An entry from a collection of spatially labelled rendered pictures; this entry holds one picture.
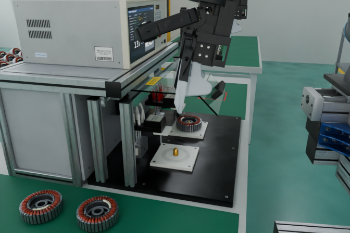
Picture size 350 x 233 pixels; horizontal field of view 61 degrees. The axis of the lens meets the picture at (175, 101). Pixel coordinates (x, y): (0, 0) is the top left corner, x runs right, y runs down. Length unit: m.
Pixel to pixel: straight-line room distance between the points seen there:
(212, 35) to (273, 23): 5.78
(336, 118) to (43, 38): 1.05
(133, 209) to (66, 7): 0.64
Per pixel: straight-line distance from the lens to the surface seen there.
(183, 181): 0.99
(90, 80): 0.85
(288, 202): 2.26
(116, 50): 0.94
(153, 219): 0.89
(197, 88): 0.50
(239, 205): 0.95
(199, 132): 1.26
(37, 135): 1.05
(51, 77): 0.91
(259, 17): 6.26
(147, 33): 0.52
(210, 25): 0.54
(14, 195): 1.08
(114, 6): 0.92
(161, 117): 1.06
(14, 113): 1.06
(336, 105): 1.19
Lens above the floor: 1.35
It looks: 21 degrees down
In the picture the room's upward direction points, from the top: straight up
